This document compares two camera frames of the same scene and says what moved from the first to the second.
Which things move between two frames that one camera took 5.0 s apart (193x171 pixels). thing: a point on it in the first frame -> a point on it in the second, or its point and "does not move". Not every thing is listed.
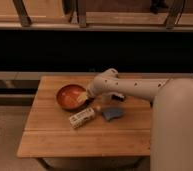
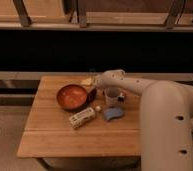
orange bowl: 67,97 does not move
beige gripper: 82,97 -> 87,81
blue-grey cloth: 111,113 does not move
